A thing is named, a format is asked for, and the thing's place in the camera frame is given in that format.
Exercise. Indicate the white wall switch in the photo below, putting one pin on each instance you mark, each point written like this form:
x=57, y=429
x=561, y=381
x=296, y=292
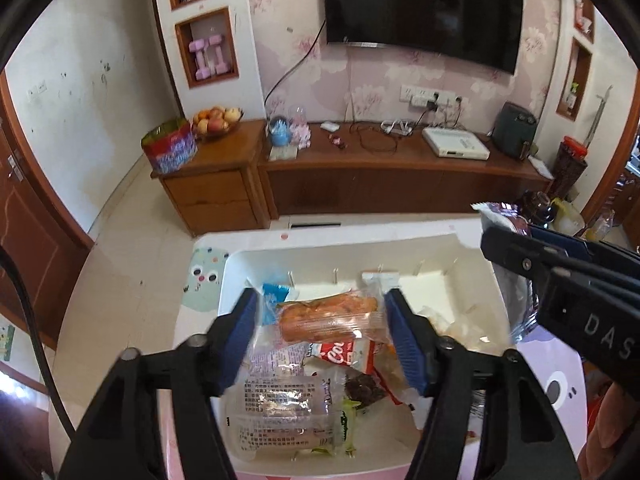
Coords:
x=37, y=88

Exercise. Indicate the white set-top box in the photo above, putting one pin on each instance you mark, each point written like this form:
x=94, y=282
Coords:
x=455, y=142

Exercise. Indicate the white packet red-striped ends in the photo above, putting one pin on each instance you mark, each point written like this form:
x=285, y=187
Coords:
x=520, y=310

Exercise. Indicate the white plastic bucket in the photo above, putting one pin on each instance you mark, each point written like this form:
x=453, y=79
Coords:
x=567, y=217

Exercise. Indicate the small green packet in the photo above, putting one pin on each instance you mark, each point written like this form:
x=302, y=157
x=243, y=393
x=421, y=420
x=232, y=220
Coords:
x=346, y=422

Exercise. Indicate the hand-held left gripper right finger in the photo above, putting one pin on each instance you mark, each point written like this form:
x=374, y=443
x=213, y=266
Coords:
x=407, y=345

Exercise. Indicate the wooden television cabinet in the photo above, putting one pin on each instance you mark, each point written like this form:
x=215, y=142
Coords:
x=350, y=180

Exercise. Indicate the blue snow globe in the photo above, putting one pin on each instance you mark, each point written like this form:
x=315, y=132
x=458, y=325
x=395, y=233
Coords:
x=280, y=132

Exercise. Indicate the white paper sheet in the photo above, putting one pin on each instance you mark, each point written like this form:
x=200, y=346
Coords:
x=540, y=166

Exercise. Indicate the clear mixed nut packet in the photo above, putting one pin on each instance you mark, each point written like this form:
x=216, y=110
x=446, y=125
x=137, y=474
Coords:
x=365, y=387

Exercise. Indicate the red white cup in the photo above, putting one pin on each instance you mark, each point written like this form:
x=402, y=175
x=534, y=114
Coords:
x=583, y=17

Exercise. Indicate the small white box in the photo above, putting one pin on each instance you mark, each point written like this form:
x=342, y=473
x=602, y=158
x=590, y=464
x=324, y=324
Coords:
x=329, y=126

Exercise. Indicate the person's right hand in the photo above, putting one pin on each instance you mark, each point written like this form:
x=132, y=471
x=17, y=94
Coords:
x=612, y=425

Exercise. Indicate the green bottle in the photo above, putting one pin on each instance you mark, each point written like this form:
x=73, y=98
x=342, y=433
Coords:
x=573, y=96

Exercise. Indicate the brown wooden door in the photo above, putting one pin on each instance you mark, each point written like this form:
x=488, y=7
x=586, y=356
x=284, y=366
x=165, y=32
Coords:
x=30, y=240

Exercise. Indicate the small clear white packet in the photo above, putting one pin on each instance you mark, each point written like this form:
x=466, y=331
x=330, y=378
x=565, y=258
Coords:
x=272, y=360

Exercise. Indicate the blue-ended clear cake packet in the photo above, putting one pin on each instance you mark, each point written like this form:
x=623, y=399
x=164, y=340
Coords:
x=327, y=317

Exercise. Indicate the clear bread packet white label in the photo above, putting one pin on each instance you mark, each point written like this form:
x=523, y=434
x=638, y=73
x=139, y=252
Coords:
x=280, y=405

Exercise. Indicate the colourful wall poster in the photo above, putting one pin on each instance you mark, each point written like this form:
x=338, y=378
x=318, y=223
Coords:
x=6, y=342

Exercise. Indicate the cartoon printed tablecloth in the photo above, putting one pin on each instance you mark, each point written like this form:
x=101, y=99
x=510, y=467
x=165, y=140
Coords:
x=200, y=290

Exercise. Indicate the red round tin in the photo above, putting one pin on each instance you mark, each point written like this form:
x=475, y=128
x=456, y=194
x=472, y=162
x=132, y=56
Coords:
x=170, y=147

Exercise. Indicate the white plastic storage bin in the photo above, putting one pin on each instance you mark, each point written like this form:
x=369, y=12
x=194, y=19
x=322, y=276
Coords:
x=400, y=260

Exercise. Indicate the pink dumbbell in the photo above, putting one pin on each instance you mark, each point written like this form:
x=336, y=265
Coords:
x=200, y=59
x=219, y=55

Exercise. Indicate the wooden display cabinet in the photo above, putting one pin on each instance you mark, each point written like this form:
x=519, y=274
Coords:
x=631, y=195

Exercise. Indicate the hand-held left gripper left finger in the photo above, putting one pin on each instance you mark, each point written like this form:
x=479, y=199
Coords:
x=237, y=345

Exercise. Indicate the bowl of fruit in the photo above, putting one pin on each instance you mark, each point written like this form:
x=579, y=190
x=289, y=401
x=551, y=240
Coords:
x=217, y=122

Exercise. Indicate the white wall socket panel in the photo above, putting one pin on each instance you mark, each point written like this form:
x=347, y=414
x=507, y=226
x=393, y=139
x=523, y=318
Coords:
x=425, y=96

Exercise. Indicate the black wall television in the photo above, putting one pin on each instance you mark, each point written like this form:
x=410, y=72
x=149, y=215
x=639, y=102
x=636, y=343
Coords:
x=425, y=5

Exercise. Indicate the red orange biscuit packet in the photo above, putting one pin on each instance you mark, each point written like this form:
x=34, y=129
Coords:
x=342, y=355

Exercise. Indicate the pink toy figure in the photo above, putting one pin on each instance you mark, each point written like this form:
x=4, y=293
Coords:
x=300, y=129

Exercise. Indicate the dark grey air fryer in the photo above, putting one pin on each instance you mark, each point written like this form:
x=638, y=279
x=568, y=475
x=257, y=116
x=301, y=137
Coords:
x=515, y=130

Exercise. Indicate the dark glazed ceramic jar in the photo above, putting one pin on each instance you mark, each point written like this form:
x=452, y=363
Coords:
x=539, y=210

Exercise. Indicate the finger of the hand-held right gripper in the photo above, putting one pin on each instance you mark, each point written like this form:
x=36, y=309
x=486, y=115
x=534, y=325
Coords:
x=560, y=244
x=515, y=255

